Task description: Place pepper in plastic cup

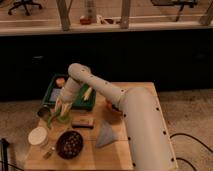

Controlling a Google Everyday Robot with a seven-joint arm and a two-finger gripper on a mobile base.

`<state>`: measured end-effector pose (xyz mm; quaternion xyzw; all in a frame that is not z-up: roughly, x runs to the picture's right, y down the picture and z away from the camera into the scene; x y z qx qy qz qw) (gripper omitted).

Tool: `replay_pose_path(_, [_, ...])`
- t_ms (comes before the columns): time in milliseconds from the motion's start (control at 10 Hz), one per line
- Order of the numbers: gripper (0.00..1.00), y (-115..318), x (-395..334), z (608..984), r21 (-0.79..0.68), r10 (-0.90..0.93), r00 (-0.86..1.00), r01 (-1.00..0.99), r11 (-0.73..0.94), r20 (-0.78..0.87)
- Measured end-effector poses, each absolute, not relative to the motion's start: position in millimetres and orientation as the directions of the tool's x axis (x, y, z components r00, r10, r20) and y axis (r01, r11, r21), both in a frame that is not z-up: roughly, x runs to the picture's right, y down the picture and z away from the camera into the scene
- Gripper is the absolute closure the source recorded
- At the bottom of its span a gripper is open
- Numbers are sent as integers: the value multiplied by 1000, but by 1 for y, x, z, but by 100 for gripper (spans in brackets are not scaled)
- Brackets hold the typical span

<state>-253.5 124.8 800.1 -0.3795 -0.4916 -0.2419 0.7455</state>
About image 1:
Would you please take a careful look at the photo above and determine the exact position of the dark bowl of nuts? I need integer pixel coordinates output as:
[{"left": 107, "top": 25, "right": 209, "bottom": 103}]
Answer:
[{"left": 56, "top": 131, "right": 84, "bottom": 159}]

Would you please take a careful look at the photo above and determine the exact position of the corn cob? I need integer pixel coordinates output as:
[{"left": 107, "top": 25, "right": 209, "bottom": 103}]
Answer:
[{"left": 82, "top": 87, "right": 93, "bottom": 101}]

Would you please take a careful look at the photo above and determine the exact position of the green plastic tray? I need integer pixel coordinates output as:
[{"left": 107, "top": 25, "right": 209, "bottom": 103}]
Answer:
[{"left": 42, "top": 74, "right": 96, "bottom": 111}]

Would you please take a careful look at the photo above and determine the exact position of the black office chair left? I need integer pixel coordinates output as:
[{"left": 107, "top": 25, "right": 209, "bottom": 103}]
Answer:
[{"left": 8, "top": 0, "right": 43, "bottom": 16}]

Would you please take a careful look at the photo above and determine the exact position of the red object on shelf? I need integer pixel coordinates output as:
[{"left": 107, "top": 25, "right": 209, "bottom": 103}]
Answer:
[{"left": 79, "top": 16, "right": 92, "bottom": 25}]

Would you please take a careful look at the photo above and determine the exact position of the blue cloth in tray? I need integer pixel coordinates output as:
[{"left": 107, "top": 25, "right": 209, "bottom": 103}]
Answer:
[{"left": 49, "top": 88, "right": 60, "bottom": 102}]

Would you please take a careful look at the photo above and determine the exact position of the black cable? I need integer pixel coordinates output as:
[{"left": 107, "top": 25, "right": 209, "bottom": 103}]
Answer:
[{"left": 169, "top": 132, "right": 213, "bottom": 171}]

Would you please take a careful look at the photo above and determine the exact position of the orange sponge block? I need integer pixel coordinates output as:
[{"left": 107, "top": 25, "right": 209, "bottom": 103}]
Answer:
[{"left": 55, "top": 78, "right": 65, "bottom": 88}]

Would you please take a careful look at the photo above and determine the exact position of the black stand post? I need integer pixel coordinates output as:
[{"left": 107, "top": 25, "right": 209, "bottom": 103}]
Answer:
[{"left": 0, "top": 138, "right": 9, "bottom": 171}]

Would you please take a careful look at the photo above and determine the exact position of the white plastic cup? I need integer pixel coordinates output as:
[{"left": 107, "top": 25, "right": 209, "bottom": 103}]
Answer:
[{"left": 28, "top": 127, "right": 48, "bottom": 147}]

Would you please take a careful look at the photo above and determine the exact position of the grey folded cloth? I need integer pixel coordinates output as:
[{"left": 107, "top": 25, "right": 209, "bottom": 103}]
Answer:
[{"left": 95, "top": 122, "right": 118, "bottom": 148}]

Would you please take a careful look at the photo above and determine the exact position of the small metal utensil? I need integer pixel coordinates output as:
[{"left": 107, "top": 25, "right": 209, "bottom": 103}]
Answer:
[{"left": 43, "top": 146, "right": 55, "bottom": 159}]

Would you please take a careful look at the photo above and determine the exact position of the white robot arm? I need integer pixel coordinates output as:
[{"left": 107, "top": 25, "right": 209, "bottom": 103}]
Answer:
[{"left": 55, "top": 63, "right": 178, "bottom": 171}]

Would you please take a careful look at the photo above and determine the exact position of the black office chair right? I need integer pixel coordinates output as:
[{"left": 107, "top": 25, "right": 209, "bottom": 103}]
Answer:
[{"left": 150, "top": 0, "right": 198, "bottom": 22}]

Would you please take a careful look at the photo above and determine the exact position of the metal cup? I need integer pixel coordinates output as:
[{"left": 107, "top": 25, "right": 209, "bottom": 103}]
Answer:
[{"left": 37, "top": 106, "right": 51, "bottom": 121}]

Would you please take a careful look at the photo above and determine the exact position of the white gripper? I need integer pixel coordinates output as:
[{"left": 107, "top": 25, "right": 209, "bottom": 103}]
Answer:
[{"left": 54, "top": 78, "right": 82, "bottom": 116}]

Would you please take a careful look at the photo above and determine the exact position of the black office chair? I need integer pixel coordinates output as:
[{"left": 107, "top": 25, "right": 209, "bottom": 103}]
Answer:
[
  {"left": 150, "top": 0, "right": 198, "bottom": 22},
  {"left": 8, "top": 0, "right": 43, "bottom": 16}
]

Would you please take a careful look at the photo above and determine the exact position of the orange bowl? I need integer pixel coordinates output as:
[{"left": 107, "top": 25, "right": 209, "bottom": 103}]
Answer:
[{"left": 105, "top": 99, "right": 122, "bottom": 115}]

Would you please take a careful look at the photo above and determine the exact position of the dark brown rectangular block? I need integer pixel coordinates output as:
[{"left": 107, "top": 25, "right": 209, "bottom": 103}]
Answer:
[{"left": 72, "top": 116, "right": 94, "bottom": 129}]

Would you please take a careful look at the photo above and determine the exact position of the green pepper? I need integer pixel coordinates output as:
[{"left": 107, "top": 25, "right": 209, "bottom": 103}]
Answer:
[{"left": 47, "top": 107, "right": 70, "bottom": 128}]

